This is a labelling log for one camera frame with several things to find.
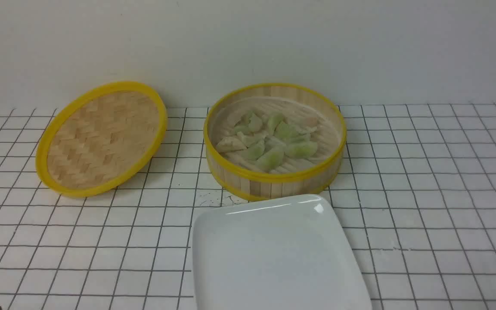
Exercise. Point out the green steamed dumpling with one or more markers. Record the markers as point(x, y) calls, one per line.
point(301, 150)
point(271, 159)
point(273, 121)
point(254, 152)
point(285, 132)
point(255, 123)
point(244, 129)

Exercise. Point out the beige steamed dumpling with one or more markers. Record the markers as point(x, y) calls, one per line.
point(230, 144)
point(309, 125)

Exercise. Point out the pale steamed dumpling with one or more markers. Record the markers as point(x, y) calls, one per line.
point(250, 140)

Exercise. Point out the white square ceramic plate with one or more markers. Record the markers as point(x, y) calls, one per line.
point(281, 254)

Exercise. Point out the yellow rimmed bamboo steamer basket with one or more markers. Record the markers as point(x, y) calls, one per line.
point(295, 176)

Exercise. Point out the yellow rimmed bamboo steamer lid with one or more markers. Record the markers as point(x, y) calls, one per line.
point(102, 139)

